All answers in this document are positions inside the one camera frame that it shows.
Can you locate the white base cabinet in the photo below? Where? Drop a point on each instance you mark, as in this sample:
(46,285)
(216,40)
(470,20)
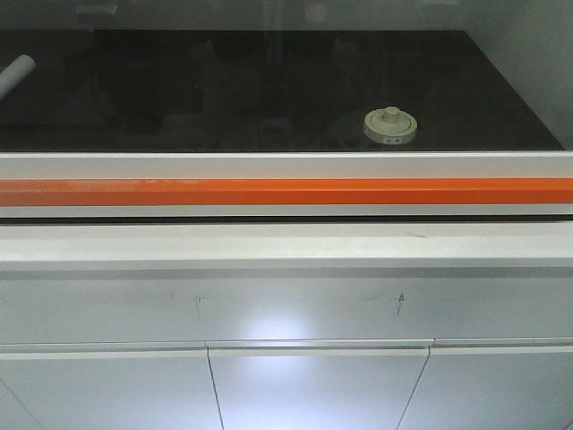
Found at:
(287,326)

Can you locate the white sash frame orange handle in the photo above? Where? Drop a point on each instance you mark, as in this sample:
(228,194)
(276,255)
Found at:
(60,185)

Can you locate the glass jar with cream lid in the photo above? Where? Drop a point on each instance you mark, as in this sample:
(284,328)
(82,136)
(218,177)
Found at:
(389,126)

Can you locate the grey plastic pipe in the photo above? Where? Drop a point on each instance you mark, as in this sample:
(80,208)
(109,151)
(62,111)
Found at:
(18,70)

